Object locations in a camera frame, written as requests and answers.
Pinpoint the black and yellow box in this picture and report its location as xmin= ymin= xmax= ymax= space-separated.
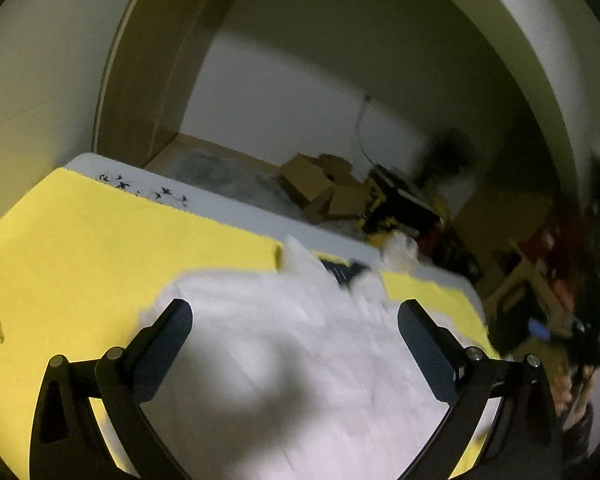
xmin=356 ymin=166 xmax=442 ymax=234

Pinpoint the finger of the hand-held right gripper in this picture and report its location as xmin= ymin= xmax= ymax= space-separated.
xmin=527 ymin=317 xmax=582 ymax=347

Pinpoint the wooden board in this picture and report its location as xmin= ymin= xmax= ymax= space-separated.
xmin=484 ymin=240 xmax=577 ymax=342

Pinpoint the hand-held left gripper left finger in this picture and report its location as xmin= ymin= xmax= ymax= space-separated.
xmin=29 ymin=298 xmax=195 ymax=480

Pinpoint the black cylinder bin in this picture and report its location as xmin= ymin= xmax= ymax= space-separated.
xmin=489 ymin=286 xmax=537 ymax=357

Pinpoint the wooden door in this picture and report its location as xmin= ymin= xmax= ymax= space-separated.
xmin=94 ymin=0 xmax=253 ymax=172

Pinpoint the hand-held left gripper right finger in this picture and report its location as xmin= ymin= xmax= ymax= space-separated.
xmin=397 ymin=299 xmax=564 ymax=480

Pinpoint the white puffer jacket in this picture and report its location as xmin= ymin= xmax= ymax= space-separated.
xmin=139 ymin=235 xmax=492 ymax=480

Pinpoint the red bag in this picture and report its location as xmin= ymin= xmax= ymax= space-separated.
xmin=527 ymin=212 xmax=597 ymax=272

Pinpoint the person's right hand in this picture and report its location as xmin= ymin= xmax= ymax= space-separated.
xmin=551 ymin=364 xmax=597 ymax=417

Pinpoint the black wall cable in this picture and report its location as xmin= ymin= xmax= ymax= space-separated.
xmin=355 ymin=99 xmax=382 ymax=167

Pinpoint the cardboard box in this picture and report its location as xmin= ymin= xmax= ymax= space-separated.
xmin=278 ymin=154 xmax=337 ymax=207
xmin=316 ymin=154 xmax=354 ymax=182
xmin=307 ymin=184 xmax=367 ymax=224

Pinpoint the person's right forearm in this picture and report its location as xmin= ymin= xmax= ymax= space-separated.
xmin=559 ymin=400 xmax=597 ymax=467

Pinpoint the yellow blanket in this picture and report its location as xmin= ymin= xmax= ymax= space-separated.
xmin=0 ymin=167 xmax=502 ymax=480

